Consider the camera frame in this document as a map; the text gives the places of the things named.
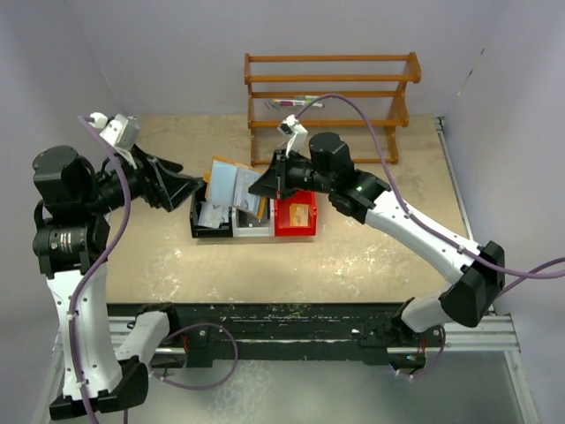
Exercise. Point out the markers on shelf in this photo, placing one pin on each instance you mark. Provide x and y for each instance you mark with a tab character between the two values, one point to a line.
292	103

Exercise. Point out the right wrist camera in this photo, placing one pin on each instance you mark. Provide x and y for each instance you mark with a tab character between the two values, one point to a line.
294	132

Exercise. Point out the white cards in bin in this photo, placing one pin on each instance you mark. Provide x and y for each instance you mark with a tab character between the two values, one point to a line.
212	216

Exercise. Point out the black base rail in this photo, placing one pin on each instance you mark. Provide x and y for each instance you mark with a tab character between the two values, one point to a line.
365	332

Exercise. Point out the black plastic bin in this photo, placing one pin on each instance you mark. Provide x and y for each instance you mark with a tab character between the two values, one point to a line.
199	232

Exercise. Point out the orange leather card holder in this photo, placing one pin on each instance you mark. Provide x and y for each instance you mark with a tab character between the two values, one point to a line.
221	183

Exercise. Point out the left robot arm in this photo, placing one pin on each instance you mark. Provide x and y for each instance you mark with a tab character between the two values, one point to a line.
72	244

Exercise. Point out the white plastic bin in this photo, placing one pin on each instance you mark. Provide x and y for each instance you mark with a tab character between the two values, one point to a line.
248	226

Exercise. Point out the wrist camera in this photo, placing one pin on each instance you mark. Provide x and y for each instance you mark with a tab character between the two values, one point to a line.
294	132
121	132

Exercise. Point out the white card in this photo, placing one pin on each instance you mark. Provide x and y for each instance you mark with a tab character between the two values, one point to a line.
243	199

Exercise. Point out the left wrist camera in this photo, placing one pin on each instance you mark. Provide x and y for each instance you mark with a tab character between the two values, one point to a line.
121	132

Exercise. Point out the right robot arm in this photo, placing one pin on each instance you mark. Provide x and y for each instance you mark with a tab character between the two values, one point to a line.
471	270

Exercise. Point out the orange card in bin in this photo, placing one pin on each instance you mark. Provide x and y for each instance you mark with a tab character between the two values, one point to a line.
299	215

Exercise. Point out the red plastic bin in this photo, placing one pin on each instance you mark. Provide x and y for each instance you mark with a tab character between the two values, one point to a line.
282	219

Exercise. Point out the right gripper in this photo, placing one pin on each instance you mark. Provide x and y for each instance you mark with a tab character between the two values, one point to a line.
275	177

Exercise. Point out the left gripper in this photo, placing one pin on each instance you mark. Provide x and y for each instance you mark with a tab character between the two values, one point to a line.
161	185

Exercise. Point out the wooden shelf rack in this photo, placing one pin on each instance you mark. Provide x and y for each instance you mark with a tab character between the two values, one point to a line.
376	83

